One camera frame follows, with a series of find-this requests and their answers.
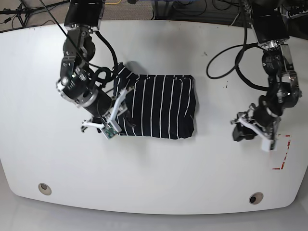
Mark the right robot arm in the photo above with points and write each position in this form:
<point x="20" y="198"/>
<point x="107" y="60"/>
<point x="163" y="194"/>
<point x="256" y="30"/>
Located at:
<point x="78" y="83"/>

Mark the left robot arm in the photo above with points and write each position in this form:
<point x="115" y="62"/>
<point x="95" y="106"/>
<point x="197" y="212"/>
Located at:
<point x="283" y="89"/>

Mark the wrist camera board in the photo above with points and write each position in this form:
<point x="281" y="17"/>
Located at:
<point x="109" y="131"/>
<point x="268" y="145"/>

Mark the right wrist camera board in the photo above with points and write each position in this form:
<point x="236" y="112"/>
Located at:
<point x="109" y="131"/>

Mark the table cable grommet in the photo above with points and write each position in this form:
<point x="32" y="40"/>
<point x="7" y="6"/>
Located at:
<point x="256" y="198"/>
<point x="44" y="189"/>

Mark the red tape rectangle marking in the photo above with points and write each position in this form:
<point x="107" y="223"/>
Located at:
<point x="279" y="154"/>

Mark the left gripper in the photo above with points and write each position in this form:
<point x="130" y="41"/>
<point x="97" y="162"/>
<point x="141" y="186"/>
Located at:
<point x="256" y="121"/>

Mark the navy white striped T-shirt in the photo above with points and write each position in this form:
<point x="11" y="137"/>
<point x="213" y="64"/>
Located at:
<point x="162" y="106"/>

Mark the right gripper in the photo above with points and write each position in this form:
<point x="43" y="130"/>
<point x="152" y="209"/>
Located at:
<point x="105" y="109"/>

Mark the black tripod stand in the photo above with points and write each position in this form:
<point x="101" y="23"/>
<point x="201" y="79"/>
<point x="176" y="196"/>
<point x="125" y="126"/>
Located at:
<point x="22" y="13"/>

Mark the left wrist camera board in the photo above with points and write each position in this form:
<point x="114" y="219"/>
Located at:
<point x="268" y="145"/>

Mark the left table cable grommet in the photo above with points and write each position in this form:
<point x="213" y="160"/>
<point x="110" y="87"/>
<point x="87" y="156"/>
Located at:
<point x="44" y="189"/>

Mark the white power strip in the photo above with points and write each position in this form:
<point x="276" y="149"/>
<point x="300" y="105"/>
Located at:
<point x="297" y="11"/>

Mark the right table cable grommet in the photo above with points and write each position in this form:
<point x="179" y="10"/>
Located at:
<point x="256" y="198"/>

